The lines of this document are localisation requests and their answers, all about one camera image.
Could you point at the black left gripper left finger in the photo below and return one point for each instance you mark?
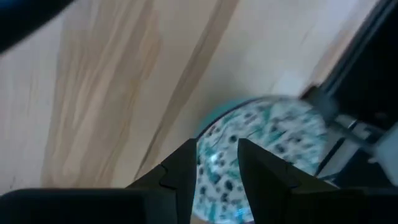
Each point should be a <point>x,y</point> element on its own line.
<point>168,196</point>

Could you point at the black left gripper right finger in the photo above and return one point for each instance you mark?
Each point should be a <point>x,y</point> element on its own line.
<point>273,193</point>

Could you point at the teal floral ceramic bowl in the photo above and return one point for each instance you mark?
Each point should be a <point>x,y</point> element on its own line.
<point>280,130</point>

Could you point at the black aluminium table frame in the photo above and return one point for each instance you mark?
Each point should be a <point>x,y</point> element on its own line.
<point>367,77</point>

